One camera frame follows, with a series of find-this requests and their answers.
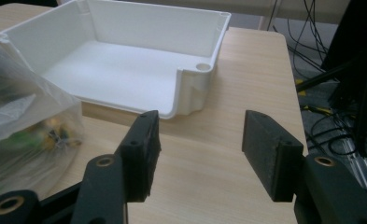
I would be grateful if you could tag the black metal stand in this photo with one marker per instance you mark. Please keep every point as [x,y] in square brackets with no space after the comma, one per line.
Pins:
[321,77]

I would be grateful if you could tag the green snack packet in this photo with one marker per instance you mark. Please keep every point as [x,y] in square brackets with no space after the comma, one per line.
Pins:
[22,141]

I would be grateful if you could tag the black curtain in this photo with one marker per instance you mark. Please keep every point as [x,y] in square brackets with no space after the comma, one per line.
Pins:
[358,31]

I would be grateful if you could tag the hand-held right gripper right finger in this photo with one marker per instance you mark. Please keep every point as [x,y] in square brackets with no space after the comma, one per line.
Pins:
[271,155]

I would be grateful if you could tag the beige wooden desk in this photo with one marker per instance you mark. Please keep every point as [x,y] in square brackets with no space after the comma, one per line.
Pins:
[296,12]

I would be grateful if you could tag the black orange chips bag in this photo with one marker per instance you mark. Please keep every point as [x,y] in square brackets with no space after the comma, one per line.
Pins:
[52,141]

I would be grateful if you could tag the aluminium floor rail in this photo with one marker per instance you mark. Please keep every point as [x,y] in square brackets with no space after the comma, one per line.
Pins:
[358,168]

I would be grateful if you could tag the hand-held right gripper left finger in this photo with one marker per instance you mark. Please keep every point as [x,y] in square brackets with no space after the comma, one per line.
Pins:
[139,155]

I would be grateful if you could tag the clear plastic shopping bag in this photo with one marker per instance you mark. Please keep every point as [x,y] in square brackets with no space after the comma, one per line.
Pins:
[16,93]

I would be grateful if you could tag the yellow tape piece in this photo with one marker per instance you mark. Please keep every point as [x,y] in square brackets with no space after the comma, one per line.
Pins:
[300,90]

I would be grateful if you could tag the white plastic bin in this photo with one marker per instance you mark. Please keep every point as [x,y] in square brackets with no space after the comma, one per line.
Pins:
[109,71]

